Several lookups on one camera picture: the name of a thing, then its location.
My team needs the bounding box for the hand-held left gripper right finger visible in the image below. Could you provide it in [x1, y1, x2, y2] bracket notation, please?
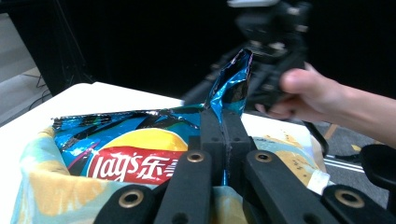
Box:
[222, 109, 258, 189]

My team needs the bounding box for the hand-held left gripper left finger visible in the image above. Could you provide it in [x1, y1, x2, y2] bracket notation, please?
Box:
[188, 108, 226, 189]

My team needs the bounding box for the blue chips bag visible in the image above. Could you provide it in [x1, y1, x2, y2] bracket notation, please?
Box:
[51, 48, 254, 187]

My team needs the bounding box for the green orange-print cloth bag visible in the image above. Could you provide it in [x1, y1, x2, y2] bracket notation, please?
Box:
[10, 125, 332, 224]

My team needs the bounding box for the black curtain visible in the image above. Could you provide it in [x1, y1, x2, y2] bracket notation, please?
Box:
[6, 0, 396, 101]

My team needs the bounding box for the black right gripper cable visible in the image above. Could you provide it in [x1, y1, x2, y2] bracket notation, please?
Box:
[302, 119, 331, 159]

